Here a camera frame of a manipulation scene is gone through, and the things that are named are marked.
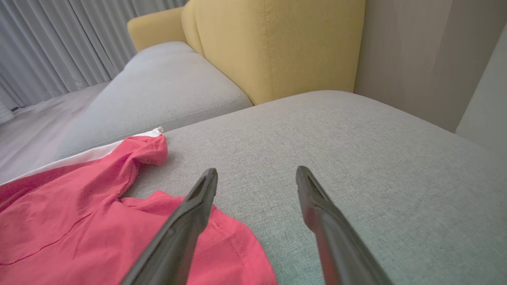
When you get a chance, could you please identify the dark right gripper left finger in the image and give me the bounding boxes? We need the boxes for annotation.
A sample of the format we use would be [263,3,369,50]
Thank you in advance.
[119,168,219,285]

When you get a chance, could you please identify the red shorts with white trim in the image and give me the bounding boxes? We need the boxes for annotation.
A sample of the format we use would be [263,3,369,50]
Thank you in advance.
[0,127,278,285]

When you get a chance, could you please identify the wide grey sofa seat cushion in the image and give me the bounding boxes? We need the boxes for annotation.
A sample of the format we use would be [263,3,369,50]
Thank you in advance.
[119,90,507,285]

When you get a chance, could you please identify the yellow sofa back cushion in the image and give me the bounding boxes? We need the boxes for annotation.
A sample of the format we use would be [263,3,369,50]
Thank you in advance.
[181,0,206,58]
[194,0,366,106]

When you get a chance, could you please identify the yellow sofa armrest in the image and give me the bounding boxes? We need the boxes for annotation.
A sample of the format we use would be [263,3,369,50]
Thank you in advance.
[127,7,189,52]

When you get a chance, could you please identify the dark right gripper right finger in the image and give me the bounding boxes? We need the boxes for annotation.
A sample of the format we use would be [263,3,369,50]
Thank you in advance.
[296,166,393,285]

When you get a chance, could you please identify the grey pleated curtain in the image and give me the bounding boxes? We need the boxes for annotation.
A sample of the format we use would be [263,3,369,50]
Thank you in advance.
[0,0,189,109]

